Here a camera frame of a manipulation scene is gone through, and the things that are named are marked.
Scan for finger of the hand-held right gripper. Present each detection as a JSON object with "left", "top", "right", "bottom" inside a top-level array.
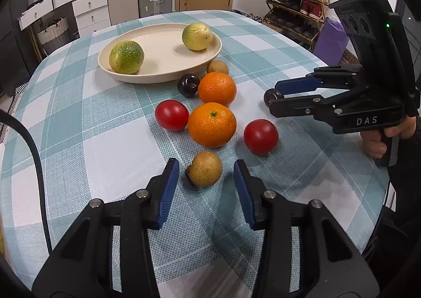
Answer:
[
  {"left": 263, "top": 88, "right": 339, "bottom": 118},
  {"left": 275, "top": 65, "right": 363, "bottom": 95}
]

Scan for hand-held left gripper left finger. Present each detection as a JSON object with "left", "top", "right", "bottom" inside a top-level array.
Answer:
[{"left": 32, "top": 158, "right": 180, "bottom": 298}]

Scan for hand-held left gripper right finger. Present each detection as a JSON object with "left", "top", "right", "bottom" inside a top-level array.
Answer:
[{"left": 233, "top": 159, "right": 380, "bottom": 298}]

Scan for brown longan with stem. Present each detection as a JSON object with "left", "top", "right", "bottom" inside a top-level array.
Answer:
[{"left": 185, "top": 151, "right": 223, "bottom": 188}]

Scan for red tomato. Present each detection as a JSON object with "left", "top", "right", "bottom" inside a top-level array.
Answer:
[
  {"left": 155, "top": 100, "right": 190, "bottom": 132},
  {"left": 243, "top": 119, "right": 279, "bottom": 156}
]

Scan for orange mandarin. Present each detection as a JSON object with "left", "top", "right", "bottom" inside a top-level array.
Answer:
[
  {"left": 198, "top": 72, "right": 237, "bottom": 106},
  {"left": 188, "top": 102, "right": 237, "bottom": 148}
]

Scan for dark purple plum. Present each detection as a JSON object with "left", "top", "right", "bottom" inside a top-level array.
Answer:
[{"left": 177, "top": 74, "right": 201, "bottom": 98}]

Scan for cream round plate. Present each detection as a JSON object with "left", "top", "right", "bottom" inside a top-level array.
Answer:
[{"left": 98, "top": 23, "right": 222, "bottom": 84}]

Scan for person's right hand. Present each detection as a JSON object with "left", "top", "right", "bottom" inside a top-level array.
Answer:
[{"left": 360, "top": 115, "right": 418, "bottom": 158}]

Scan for brown patterned box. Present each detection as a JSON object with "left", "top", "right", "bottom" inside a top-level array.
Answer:
[{"left": 342, "top": 49, "right": 360, "bottom": 65}]

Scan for purple bag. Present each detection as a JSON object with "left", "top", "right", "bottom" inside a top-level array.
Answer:
[{"left": 312, "top": 17, "right": 350, "bottom": 67}]

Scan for scattered dark shoes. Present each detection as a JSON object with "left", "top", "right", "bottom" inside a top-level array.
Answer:
[{"left": 230, "top": 9, "right": 273, "bottom": 24}]

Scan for teal plaid tablecloth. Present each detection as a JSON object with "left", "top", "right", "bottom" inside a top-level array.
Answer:
[{"left": 0, "top": 9, "right": 390, "bottom": 298}]

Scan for yellow-green passion fruit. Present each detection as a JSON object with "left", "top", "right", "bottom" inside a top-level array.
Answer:
[{"left": 182, "top": 23, "right": 213, "bottom": 52}]

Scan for green speckled passion fruit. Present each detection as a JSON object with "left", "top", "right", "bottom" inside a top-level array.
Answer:
[{"left": 109, "top": 41, "right": 145, "bottom": 75}]

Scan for person's dark clothing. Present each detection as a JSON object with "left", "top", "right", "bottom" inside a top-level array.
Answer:
[{"left": 362, "top": 153, "right": 421, "bottom": 298}]

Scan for striped cloth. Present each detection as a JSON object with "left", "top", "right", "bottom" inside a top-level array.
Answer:
[{"left": 12, "top": 86, "right": 28, "bottom": 103}]

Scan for woven basket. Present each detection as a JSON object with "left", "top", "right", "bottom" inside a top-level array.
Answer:
[{"left": 37, "top": 17, "right": 70, "bottom": 53}]

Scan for white drawer cabinet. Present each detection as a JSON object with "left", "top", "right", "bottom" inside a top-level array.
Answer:
[{"left": 18, "top": 0, "right": 111, "bottom": 39}]

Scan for black cable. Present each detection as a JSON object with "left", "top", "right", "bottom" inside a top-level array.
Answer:
[{"left": 0, "top": 109, "right": 53, "bottom": 252}]

